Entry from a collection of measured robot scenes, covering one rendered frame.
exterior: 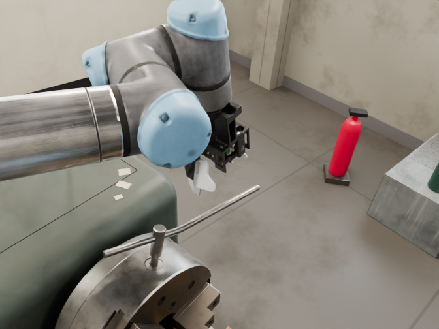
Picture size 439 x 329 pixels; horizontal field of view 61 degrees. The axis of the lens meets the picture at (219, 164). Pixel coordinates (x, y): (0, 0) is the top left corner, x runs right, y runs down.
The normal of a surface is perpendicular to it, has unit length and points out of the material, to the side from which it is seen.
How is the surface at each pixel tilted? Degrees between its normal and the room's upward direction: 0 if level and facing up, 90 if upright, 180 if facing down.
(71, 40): 90
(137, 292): 10
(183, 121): 91
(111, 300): 23
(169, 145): 90
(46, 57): 90
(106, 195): 0
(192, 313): 3
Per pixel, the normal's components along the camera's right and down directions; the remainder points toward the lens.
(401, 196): -0.75, 0.38
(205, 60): 0.43, 0.70
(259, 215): 0.06, -0.78
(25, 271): 0.43, -0.47
